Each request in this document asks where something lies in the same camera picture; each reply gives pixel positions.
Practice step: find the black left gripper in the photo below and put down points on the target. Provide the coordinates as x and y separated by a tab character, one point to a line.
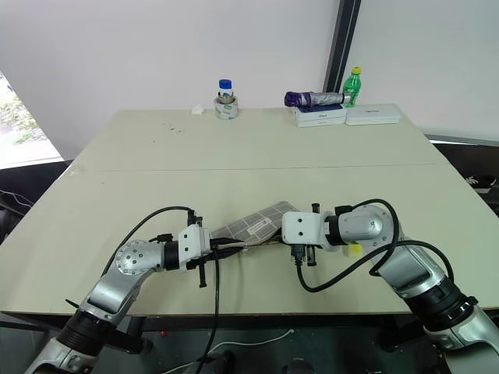
202	274

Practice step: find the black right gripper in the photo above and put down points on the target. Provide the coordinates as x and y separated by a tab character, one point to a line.
306	255

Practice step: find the grey grid pattern pouch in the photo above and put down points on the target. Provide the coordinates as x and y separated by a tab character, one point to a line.
253	226

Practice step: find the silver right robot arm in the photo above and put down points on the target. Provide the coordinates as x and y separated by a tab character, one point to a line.
362	228

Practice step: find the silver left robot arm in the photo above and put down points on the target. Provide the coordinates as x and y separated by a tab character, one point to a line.
132	259

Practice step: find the white flat product box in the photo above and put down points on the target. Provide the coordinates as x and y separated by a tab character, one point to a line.
320	116

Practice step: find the white tape roll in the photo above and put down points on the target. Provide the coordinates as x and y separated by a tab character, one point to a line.
227	110

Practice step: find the crumpled white tissue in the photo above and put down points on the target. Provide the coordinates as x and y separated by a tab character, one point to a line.
198	110

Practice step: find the folded purple grey umbrella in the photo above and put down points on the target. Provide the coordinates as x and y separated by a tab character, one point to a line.
312	99

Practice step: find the white rectangular case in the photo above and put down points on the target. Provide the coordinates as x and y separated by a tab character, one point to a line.
372	114

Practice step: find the small bottle with blue cap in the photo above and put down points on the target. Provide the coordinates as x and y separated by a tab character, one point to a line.
225	89

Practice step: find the green bottle with yellow cap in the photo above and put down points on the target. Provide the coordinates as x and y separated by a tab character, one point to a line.
352	89

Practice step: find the black and white sneaker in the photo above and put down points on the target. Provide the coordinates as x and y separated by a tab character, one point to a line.
482	183

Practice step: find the window with greenery outside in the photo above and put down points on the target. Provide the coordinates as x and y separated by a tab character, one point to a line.
19	121

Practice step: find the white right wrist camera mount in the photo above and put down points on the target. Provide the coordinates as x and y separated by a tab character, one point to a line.
300	228

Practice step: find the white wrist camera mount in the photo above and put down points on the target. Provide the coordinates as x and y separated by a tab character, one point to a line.
300	228
191	243

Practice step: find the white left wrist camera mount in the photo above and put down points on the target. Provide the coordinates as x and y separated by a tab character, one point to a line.
191	243

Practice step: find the black table frame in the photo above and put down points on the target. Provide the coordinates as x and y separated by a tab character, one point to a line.
249	323

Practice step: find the dark vertical window frame post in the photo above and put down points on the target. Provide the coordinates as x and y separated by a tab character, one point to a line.
343	46

